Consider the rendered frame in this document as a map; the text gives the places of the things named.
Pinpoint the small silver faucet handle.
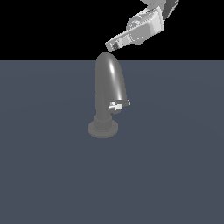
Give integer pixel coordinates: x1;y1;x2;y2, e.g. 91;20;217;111
108;99;131;112

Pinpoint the grey curved faucet body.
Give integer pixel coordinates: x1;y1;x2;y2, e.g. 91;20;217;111
87;51;130;140

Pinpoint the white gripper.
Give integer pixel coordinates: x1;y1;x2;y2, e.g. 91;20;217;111
104;6;165;53

